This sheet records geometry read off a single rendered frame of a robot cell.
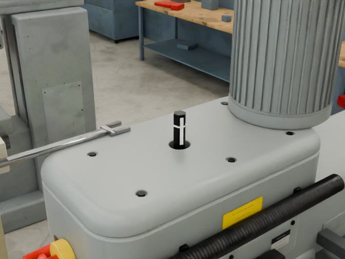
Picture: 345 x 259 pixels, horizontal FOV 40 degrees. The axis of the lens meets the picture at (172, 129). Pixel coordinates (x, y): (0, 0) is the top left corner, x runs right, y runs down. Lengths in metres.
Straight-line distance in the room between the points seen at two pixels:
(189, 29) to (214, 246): 6.92
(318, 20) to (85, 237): 0.50
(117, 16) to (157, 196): 7.54
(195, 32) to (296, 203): 6.70
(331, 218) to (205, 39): 6.34
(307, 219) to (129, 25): 7.47
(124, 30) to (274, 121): 7.48
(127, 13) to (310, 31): 7.49
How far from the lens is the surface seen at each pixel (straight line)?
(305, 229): 1.02
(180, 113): 0.78
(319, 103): 0.90
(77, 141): 0.82
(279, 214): 0.81
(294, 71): 0.84
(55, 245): 0.77
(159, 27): 8.23
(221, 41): 7.04
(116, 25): 8.18
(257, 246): 0.90
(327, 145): 1.14
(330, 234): 1.07
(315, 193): 0.88
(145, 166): 0.75
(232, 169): 0.75
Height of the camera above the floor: 2.27
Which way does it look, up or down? 26 degrees down
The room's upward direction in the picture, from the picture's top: straight up
